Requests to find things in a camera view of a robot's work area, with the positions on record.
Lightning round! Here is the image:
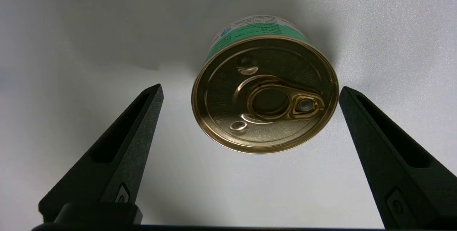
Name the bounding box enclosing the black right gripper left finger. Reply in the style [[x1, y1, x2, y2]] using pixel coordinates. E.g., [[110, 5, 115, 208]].
[[38, 84, 164, 223]]

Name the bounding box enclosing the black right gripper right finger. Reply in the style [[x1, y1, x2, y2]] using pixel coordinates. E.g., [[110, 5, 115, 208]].
[[338, 86, 457, 229]]

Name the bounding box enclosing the small gold-lidded tin can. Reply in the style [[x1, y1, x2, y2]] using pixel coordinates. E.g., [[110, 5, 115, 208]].
[[191, 15, 340, 154]]

